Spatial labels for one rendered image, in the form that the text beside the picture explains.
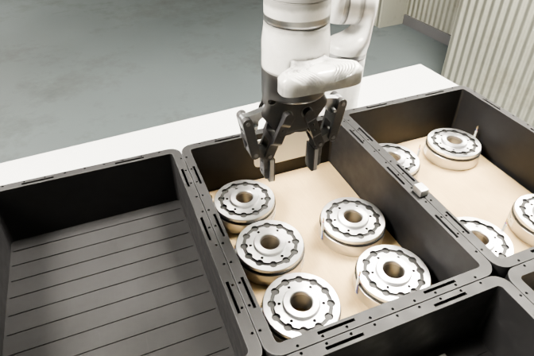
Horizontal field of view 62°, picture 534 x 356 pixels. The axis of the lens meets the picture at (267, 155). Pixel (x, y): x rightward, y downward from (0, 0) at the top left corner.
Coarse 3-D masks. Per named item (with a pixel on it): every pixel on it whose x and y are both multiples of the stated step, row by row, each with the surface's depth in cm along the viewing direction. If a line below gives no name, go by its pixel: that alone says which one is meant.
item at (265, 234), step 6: (258, 234) 66; (264, 234) 66; (270, 234) 66; (276, 234) 66; (282, 234) 66; (258, 240) 65; (282, 240) 65; (258, 246) 64; (282, 246) 64; (258, 252) 64; (264, 252) 64; (270, 252) 64; (276, 252) 64; (282, 252) 64
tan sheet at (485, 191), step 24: (408, 144) 92; (432, 168) 85; (480, 168) 85; (432, 192) 80; (456, 192) 80; (480, 192) 80; (504, 192) 80; (528, 192) 80; (456, 216) 75; (480, 216) 75; (504, 216) 75
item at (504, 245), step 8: (464, 224) 69; (472, 224) 69; (480, 224) 69; (488, 224) 69; (496, 232) 68; (504, 232) 67; (496, 240) 66; (504, 240) 66; (496, 248) 65; (504, 248) 65; (512, 248) 65; (504, 256) 64
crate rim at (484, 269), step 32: (352, 128) 78; (192, 160) 71; (384, 160) 71; (448, 224) 59; (224, 256) 55; (480, 256) 55; (448, 288) 51; (256, 320) 48; (352, 320) 48; (288, 352) 45
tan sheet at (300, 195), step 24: (216, 192) 80; (288, 192) 80; (312, 192) 80; (336, 192) 80; (288, 216) 75; (312, 216) 75; (312, 240) 70; (384, 240) 70; (312, 264) 66; (336, 264) 66; (264, 288) 63; (336, 288) 63
